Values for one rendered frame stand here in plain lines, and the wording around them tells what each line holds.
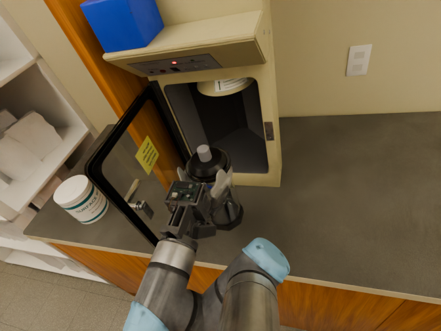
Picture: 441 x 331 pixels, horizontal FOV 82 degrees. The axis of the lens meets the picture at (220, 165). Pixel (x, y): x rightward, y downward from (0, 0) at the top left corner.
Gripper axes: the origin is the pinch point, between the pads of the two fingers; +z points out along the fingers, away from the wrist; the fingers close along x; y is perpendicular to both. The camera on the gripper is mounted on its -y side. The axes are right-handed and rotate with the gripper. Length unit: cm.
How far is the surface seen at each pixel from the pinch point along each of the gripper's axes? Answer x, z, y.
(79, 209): 55, -5, -21
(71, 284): 141, -17, -124
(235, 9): -7.4, 19.8, 26.7
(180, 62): 4.1, 11.6, 21.4
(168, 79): 13.2, 18.9, 13.6
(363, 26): -37, 63, 1
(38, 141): 117, 33, -24
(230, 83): -1.9, 22.0, 9.2
